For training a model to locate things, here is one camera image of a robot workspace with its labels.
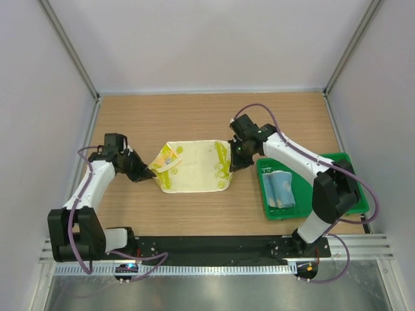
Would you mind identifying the blue polka dot towel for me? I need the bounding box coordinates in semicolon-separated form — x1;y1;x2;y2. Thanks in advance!
261;170;296;209

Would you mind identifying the yellow green printed towel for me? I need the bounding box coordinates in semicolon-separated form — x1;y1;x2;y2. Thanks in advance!
148;140;232;194

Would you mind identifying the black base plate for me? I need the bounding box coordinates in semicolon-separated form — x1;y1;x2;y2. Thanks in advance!
119;235;331;267

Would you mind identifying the right aluminium frame post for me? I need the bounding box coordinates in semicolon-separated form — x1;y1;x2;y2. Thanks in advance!
323;0;385;97

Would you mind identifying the left aluminium frame post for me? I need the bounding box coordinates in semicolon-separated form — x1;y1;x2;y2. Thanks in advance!
37;0;100;102

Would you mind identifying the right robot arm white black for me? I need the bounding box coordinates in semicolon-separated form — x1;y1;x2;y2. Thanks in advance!
228;114;361;257

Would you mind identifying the perforated metal cable rail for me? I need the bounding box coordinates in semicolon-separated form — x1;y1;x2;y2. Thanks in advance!
53;264;298;276

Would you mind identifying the aluminium frame post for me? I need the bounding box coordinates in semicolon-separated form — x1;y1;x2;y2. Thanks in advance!
323;0;385;97
37;0;100;102

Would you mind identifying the green plastic tray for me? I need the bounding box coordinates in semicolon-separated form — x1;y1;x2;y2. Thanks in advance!
256;152;369;220

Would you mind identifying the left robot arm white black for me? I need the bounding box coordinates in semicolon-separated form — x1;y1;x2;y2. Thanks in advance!
47;133;156;262

